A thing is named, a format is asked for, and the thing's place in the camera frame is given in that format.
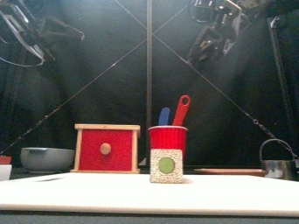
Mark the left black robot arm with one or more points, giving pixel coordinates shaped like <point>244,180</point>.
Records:
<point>17,27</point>

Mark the toy sushi roll green centre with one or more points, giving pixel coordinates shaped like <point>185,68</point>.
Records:
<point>165,165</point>

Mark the red ribbed plastic cup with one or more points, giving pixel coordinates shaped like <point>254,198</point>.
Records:
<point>166,138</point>

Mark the wooden box with red drawer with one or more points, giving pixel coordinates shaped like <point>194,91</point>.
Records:
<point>105,148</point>

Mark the grey bowl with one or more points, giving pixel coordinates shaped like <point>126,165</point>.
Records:
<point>45,159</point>

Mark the small red and white container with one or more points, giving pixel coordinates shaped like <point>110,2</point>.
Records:
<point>4,169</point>

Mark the brown wooden tray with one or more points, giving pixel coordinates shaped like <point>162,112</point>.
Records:
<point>229,171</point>

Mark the white plastic cutting board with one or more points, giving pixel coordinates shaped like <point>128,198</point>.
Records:
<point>128,192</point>

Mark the vertical metal frame pole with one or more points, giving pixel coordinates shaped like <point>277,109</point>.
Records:
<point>148,64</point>

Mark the black side frame post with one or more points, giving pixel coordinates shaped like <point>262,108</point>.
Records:
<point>281,75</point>

